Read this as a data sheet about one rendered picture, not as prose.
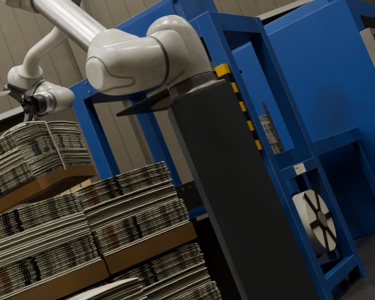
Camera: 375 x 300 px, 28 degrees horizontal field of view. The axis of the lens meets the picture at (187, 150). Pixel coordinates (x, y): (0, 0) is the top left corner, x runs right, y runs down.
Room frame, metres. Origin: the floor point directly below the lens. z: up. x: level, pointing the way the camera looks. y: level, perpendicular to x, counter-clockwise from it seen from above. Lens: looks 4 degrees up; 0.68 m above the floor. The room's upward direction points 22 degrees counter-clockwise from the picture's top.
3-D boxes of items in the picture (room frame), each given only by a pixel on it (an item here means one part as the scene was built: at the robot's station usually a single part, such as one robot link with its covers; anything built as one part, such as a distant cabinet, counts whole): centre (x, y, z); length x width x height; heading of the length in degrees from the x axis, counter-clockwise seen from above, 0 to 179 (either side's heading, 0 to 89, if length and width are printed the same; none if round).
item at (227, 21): (4.10, -0.08, 1.50); 0.94 x 0.68 x 0.10; 62
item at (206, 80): (2.37, -0.09, 1.03); 0.22 x 0.18 x 0.06; 6
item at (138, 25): (4.10, -0.08, 1.65); 0.60 x 0.45 x 0.20; 62
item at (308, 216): (4.10, -0.09, 0.38); 0.94 x 0.69 x 0.63; 62
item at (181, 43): (2.34, -0.08, 1.17); 0.18 x 0.16 x 0.22; 124
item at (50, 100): (2.96, 0.47, 1.30); 0.09 x 0.06 x 0.09; 62
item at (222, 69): (3.58, -0.30, 1.05); 0.05 x 0.05 x 0.45; 62
